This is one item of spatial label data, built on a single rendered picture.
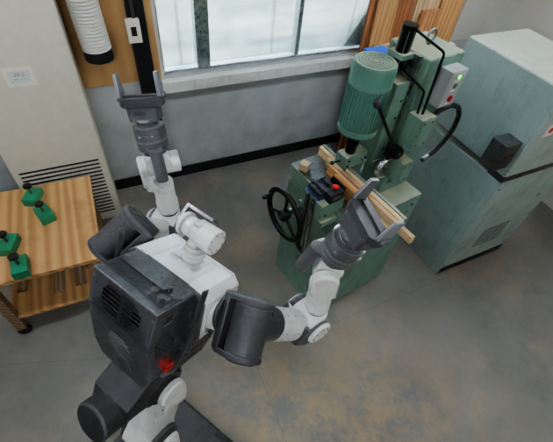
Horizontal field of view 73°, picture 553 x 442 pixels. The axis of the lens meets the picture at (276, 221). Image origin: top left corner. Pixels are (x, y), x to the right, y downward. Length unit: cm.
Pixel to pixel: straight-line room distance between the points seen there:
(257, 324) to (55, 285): 177
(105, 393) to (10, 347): 153
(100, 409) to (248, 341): 43
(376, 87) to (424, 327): 162
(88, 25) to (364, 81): 147
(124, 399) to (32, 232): 139
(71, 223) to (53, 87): 72
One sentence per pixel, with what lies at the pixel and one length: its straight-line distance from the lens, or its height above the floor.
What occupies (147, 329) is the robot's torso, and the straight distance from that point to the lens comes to 85.
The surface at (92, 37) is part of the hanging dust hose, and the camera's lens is 238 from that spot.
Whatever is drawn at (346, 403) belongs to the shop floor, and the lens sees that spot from 228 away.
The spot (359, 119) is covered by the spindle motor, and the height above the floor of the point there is 129.
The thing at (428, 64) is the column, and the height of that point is 150.
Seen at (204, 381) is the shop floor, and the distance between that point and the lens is 225.
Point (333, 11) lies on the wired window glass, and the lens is 314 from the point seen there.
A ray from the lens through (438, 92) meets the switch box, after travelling 178.
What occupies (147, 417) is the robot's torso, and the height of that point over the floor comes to 78.
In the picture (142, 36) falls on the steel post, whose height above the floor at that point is 116.
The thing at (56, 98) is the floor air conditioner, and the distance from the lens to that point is 241.
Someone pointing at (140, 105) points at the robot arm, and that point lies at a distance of 110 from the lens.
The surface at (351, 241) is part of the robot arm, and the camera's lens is 81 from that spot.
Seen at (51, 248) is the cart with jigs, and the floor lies 53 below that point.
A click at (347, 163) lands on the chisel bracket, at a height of 104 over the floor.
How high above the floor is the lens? 213
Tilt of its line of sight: 48 degrees down
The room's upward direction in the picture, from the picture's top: 7 degrees clockwise
